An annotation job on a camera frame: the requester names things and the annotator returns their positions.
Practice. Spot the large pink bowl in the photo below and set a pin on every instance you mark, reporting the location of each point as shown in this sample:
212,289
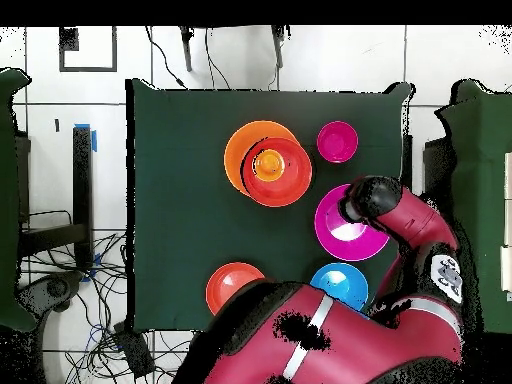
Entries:
344,244

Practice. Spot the black square frame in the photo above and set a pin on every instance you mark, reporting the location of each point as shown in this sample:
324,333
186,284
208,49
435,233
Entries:
114,52

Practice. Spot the black tripod leg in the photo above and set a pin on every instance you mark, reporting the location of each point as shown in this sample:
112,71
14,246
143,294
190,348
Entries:
186,52
278,48

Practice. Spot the green cloth side table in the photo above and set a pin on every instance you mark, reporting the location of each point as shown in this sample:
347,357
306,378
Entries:
8,200
488,180

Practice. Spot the black stand with blue tape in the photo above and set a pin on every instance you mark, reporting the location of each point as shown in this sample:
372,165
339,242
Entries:
82,180

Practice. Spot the small crimson bowl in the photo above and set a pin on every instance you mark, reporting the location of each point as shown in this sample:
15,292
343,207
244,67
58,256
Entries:
337,142

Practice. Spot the red-orange plastic bowl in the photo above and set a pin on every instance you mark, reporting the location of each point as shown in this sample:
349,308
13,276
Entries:
280,192
224,284

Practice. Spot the black power brick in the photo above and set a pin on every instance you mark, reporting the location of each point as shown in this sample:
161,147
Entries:
134,352

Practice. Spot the large orange bowl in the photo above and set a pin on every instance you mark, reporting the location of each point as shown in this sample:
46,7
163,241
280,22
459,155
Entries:
236,152

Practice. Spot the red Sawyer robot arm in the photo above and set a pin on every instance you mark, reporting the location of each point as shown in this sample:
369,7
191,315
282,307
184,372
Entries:
360,344

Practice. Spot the dark green tablecloth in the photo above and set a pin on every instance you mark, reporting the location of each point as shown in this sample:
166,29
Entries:
180,220

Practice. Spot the large blue bowl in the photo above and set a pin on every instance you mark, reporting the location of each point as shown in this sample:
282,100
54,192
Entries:
340,284

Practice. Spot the orange plastic cup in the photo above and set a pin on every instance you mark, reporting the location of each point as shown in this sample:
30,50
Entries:
270,164

